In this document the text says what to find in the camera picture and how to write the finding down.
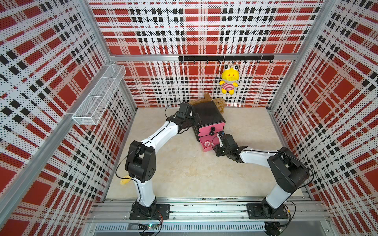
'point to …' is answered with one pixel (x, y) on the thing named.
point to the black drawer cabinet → (210, 115)
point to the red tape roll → (207, 143)
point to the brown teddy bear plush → (207, 98)
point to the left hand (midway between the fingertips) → (200, 119)
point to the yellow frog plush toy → (230, 75)
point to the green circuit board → (148, 226)
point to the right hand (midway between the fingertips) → (217, 147)
